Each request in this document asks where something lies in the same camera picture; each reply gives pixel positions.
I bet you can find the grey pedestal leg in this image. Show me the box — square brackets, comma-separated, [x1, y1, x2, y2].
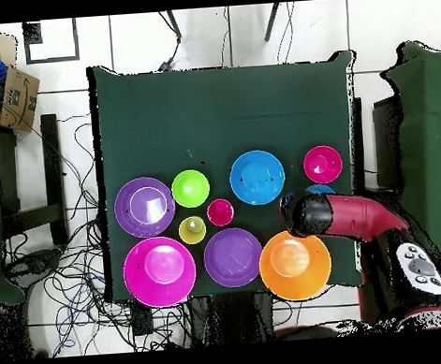
[5, 247, 65, 286]

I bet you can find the black power strip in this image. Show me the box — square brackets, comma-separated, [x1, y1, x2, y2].
[129, 300, 154, 336]

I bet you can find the tangle of floor cables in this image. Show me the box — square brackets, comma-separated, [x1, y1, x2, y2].
[0, 105, 198, 361]

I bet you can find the cardboard box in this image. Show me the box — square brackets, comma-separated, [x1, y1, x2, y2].
[0, 64, 45, 136]

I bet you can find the small green bowl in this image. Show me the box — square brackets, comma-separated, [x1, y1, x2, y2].
[169, 167, 213, 210]

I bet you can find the red cup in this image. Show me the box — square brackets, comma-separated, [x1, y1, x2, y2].
[205, 197, 237, 228]

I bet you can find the yellow cup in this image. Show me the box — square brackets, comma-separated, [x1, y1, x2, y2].
[176, 214, 208, 247]

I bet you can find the small red bowl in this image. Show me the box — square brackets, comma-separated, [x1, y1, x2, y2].
[301, 143, 345, 186]

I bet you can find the purple bowl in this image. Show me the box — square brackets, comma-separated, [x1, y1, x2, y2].
[111, 174, 179, 240]
[201, 226, 266, 290]

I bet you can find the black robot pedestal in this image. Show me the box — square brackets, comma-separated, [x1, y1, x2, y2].
[186, 290, 276, 348]

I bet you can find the large pink bowl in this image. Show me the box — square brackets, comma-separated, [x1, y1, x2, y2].
[120, 234, 199, 311]

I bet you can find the translucent teal bowl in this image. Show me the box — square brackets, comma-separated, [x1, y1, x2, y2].
[283, 182, 338, 204]

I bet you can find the dark green tablecloth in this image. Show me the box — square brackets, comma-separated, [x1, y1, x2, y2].
[86, 47, 372, 305]

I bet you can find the black camera tripod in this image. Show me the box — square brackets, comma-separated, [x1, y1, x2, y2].
[166, 3, 284, 51]

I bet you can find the large yellow bowl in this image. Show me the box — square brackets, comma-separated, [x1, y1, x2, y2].
[256, 227, 334, 304]

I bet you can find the blue bowl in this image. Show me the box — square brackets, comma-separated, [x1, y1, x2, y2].
[227, 148, 287, 209]

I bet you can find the black wooden stand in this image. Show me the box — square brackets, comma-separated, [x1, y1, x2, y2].
[349, 94, 408, 199]
[0, 112, 71, 251]

